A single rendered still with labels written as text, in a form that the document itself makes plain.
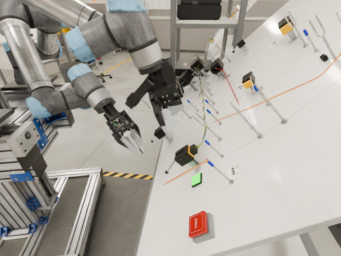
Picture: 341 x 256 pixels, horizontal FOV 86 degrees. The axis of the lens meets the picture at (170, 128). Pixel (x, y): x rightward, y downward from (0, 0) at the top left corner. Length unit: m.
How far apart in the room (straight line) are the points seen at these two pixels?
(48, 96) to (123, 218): 1.32
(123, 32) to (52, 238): 1.47
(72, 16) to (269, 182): 0.64
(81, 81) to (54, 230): 1.25
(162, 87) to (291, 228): 0.40
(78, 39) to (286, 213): 0.55
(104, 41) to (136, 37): 0.07
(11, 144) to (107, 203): 1.20
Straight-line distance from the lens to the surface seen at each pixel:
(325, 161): 0.47
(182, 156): 0.61
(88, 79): 0.66
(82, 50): 0.49
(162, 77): 0.49
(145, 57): 0.45
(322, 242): 2.06
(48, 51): 1.30
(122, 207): 1.88
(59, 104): 0.74
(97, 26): 0.47
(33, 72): 0.79
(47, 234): 1.70
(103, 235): 1.79
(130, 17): 0.45
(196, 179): 0.62
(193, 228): 0.50
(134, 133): 0.63
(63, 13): 0.63
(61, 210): 1.78
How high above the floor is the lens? 1.53
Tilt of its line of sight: 33 degrees down
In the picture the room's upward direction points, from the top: straight up
